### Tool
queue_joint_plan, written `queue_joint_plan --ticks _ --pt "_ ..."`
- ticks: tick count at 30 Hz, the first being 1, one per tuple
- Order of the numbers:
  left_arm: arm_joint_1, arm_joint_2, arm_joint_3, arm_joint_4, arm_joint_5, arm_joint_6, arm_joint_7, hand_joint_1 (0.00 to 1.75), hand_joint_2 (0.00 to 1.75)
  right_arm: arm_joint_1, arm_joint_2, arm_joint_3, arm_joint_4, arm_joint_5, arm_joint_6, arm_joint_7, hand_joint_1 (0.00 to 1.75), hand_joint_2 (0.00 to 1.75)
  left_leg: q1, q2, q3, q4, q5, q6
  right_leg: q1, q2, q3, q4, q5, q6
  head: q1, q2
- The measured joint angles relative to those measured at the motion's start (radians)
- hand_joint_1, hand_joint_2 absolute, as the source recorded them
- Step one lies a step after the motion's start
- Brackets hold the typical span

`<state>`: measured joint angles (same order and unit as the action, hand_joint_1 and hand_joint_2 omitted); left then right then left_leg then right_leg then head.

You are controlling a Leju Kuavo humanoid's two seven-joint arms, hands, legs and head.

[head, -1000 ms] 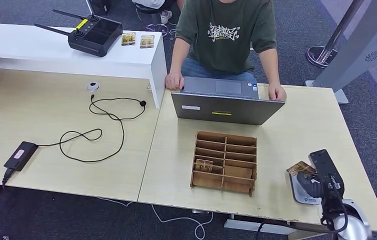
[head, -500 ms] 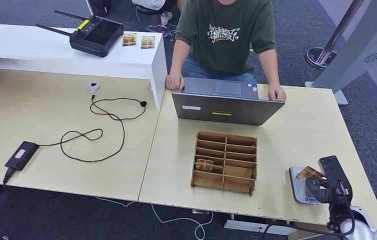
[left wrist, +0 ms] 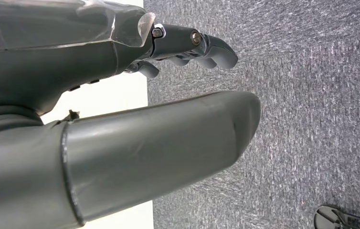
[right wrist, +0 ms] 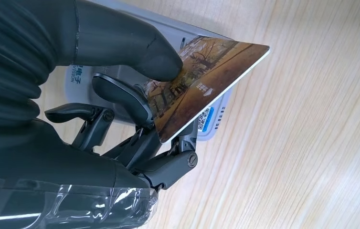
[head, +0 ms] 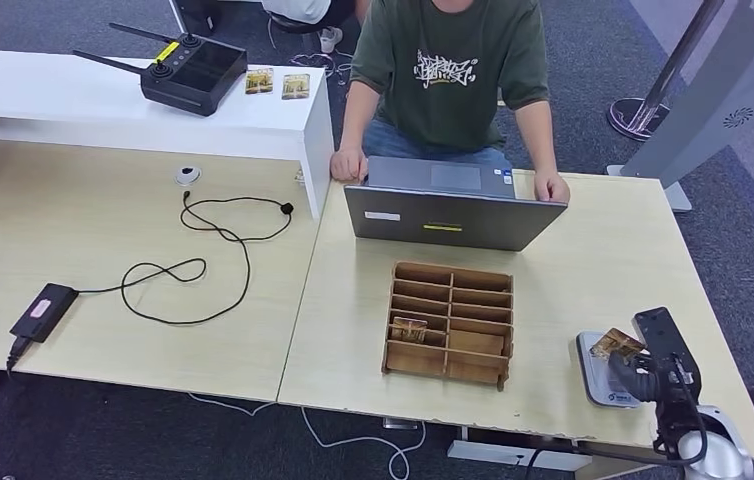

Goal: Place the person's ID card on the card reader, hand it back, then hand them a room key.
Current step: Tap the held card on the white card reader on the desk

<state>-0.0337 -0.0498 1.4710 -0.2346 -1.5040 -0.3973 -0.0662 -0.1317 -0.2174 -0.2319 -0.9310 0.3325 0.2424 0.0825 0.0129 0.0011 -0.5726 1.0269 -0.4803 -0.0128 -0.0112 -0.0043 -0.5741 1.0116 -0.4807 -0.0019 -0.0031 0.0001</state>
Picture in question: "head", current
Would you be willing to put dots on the person's right hand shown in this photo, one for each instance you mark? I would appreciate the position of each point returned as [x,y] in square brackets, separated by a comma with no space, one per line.
[349,166]

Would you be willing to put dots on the black bag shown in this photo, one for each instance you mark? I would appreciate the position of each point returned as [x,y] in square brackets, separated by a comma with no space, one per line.
[198,13]

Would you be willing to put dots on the autumn print room key card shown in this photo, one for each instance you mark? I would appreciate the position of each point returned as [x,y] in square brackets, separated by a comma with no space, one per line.
[409,329]

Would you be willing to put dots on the black remote controller with antennas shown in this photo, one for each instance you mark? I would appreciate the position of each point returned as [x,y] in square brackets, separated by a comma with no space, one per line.
[195,75]

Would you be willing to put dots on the person's right forearm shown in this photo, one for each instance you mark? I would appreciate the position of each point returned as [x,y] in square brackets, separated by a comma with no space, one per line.
[357,119]

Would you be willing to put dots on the autumn print ID card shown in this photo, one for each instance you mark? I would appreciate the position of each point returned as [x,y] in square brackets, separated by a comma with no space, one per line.
[619,343]

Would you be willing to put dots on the grey laptop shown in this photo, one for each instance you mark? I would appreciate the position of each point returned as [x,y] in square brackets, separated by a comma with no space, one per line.
[450,224]

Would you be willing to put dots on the grey kiosk stand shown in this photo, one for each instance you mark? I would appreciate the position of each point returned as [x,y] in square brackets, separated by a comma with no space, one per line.
[708,99]

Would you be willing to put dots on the person's left forearm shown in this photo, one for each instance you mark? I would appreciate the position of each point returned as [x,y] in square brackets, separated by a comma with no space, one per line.
[537,136]

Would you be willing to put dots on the grey card reader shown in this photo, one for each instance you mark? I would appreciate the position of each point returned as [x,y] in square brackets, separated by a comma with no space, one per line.
[592,385]

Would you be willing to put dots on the person's left hand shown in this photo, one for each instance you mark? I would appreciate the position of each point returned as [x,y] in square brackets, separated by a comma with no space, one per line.
[552,189]

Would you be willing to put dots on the person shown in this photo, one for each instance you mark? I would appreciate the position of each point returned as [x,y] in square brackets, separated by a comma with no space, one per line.
[446,99]
[297,8]

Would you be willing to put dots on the chrome stanchion post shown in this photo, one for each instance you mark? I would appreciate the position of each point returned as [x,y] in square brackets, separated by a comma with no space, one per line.
[635,116]

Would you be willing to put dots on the wooden card organizer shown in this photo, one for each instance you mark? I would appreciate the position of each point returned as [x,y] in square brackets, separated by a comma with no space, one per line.
[476,344]

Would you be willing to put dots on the white raised shelf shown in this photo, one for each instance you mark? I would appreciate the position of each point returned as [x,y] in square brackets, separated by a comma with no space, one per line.
[52,99]

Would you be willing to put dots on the white desk foot bar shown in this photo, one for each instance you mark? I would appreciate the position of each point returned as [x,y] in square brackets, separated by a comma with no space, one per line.
[496,455]

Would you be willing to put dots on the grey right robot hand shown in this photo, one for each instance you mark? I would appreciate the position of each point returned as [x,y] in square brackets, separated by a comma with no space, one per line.
[635,379]

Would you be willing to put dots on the black power adapter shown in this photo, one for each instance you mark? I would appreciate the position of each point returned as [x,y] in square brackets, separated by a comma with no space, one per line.
[42,312]

